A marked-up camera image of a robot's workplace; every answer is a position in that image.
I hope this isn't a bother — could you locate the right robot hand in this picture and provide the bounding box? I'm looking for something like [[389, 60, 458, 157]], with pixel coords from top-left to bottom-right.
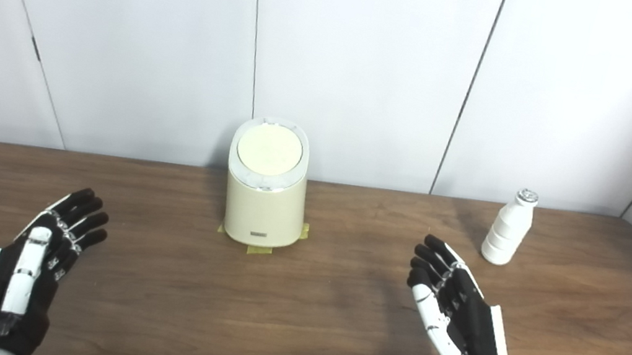
[[396, 232, 526, 355]]

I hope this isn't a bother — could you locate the small white plastic bottle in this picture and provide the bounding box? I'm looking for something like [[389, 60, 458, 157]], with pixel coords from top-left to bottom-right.
[[479, 183, 540, 270]]

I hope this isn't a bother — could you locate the cream-colored bin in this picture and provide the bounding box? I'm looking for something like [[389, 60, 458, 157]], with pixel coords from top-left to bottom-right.
[[216, 112, 319, 253]]

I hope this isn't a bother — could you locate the cream round bin lid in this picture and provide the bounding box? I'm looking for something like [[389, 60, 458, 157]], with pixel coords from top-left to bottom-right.
[[234, 119, 306, 179]]

